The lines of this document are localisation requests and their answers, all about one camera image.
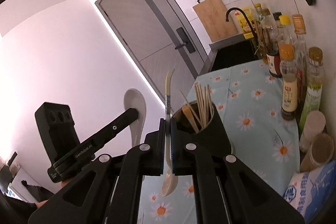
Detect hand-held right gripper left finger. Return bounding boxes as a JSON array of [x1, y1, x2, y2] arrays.
[[28, 119, 166, 224]]

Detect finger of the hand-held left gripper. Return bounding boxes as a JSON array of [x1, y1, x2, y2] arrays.
[[91, 109, 139, 153]]

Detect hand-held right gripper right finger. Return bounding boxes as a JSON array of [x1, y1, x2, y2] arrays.
[[171, 119, 306, 224]]

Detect white ceramic spoon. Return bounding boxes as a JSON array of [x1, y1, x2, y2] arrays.
[[123, 88, 147, 147]]

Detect black utensil holder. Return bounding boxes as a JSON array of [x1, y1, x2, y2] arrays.
[[171, 100, 234, 161]]

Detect cream printed spoon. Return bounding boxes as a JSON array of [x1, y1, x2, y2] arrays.
[[161, 69, 179, 197]]

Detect bunch of wooden chopsticks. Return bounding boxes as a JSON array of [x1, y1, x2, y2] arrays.
[[180, 84, 213, 130]]

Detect floral light blue tablecloth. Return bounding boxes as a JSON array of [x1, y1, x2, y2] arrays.
[[138, 60, 301, 224]]

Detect grey door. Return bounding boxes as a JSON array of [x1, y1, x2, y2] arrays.
[[95, 0, 210, 106]]

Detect kitchen sink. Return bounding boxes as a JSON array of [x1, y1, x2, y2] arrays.
[[209, 32, 263, 72]]

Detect wooden cutting board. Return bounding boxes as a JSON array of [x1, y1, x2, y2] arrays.
[[192, 0, 238, 42]]

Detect soy sauce bottle orange cap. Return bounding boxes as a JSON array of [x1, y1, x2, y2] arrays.
[[278, 43, 300, 121]]

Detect yellow dish soap bottle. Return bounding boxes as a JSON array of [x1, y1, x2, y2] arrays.
[[234, 7, 256, 39]]

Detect white-lidded jar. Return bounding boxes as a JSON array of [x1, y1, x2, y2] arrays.
[[299, 110, 326, 152]]

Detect black curved faucet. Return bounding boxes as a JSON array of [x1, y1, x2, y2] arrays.
[[225, 7, 259, 56]]

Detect clear bottle red label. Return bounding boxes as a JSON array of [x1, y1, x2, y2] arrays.
[[260, 8, 282, 79]]

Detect green bottle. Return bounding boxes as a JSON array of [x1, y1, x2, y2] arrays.
[[299, 47, 326, 130]]

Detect blue and white salt bag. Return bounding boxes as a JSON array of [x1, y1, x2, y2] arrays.
[[283, 160, 336, 224]]

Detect black-capped bottle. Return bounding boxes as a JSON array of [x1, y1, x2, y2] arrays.
[[272, 12, 282, 29]]

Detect yellow-capped clear bottle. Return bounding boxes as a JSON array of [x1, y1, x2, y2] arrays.
[[278, 15, 294, 46]]

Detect tall gold-capped bottle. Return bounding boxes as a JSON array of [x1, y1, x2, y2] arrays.
[[291, 14, 309, 109]]

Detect black door lock handle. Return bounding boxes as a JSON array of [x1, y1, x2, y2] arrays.
[[175, 27, 195, 54]]

